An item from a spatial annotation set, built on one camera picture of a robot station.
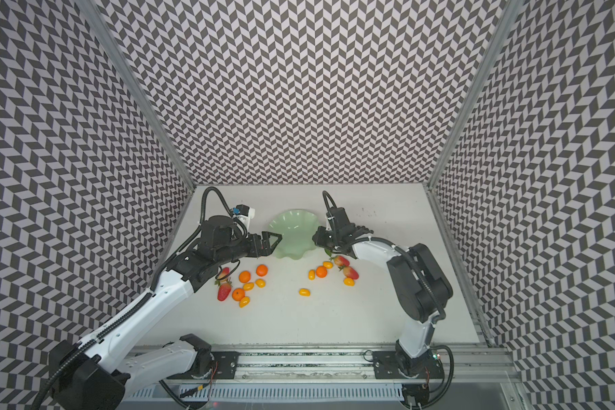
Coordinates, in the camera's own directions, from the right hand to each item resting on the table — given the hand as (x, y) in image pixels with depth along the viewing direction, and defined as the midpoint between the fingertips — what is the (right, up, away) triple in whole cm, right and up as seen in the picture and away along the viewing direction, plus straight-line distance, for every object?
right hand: (314, 241), depth 92 cm
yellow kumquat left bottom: (-23, -19, -8) cm, 31 cm away
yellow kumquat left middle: (-22, -15, -6) cm, 27 cm away
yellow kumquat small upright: (-1, -12, -2) cm, 12 cm away
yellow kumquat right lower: (+12, -14, -3) cm, 19 cm away
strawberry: (+10, -8, +2) cm, 13 cm away
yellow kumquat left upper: (-19, -14, -4) cm, 24 cm away
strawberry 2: (+13, -11, -1) cm, 17 cm away
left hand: (-12, +3, -16) cm, 21 cm away
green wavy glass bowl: (-7, +5, +9) cm, 12 cm away
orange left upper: (-24, -12, -5) cm, 27 cm away
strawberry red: (-30, -15, -8) cm, 34 cm away
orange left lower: (-25, -17, -8) cm, 31 cm away
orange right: (+3, -11, -2) cm, 11 cm away
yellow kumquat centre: (-3, -17, -6) cm, 18 cm away
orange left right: (-19, -10, -2) cm, 22 cm away
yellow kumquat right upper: (+5, -9, +1) cm, 11 cm away
